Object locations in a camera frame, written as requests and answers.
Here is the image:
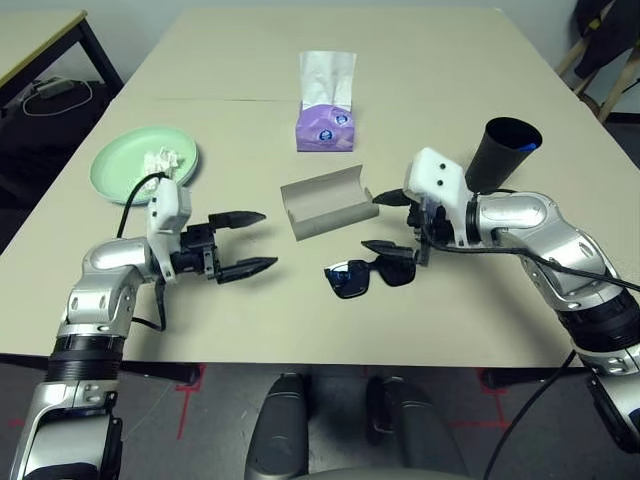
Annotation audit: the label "grey robot left leg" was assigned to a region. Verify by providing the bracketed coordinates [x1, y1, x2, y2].
[244, 372, 311, 480]

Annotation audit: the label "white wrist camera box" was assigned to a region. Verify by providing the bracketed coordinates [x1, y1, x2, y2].
[403, 147, 474, 249]
[146, 177, 194, 285]

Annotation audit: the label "wooden side table black legs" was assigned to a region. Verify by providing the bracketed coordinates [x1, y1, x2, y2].
[0, 9, 124, 96]

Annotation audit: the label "grey robot leg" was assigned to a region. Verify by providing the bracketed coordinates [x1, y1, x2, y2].
[364, 375, 469, 480]
[244, 372, 311, 480]

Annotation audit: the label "purple tissue pack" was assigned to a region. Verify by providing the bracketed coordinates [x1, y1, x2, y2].
[295, 102, 357, 153]

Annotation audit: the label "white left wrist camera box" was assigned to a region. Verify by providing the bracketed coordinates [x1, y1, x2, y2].
[146, 177, 194, 285]

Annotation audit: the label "light green plate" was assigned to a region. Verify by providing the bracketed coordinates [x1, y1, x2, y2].
[89, 125, 200, 205]

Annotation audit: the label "black cup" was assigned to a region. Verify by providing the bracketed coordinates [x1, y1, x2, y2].
[463, 116, 544, 194]

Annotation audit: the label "white tissue sheet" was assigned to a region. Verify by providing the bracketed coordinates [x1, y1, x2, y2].
[298, 49, 358, 112]

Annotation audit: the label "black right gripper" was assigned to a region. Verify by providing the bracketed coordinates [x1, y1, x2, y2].
[360, 188, 459, 266]

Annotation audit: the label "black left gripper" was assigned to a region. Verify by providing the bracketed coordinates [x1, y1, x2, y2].
[172, 210, 279, 286]

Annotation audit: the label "wooden stool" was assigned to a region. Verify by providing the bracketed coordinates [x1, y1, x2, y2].
[554, 34, 640, 124]

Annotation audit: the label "grey robot right leg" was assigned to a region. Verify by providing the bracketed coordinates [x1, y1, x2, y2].
[364, 375, 469, 480]

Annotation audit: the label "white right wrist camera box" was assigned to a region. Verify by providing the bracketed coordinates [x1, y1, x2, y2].
[403, 147, 474, 249]

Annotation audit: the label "thin white cable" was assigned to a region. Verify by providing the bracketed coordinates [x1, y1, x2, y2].
[22, 77, 95, 116]

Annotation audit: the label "black sunglasses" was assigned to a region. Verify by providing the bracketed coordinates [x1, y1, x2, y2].
[323, 252, 417, 301]

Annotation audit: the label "grey glasses case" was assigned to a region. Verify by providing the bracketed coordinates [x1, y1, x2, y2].
[279, 163, 380, 242]

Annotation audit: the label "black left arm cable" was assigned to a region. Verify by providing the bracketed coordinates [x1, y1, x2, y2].
[116, 171, 169, 332]

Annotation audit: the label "grey power strip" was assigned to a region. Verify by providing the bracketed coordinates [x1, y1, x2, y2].
[32, 75, 71, 97]

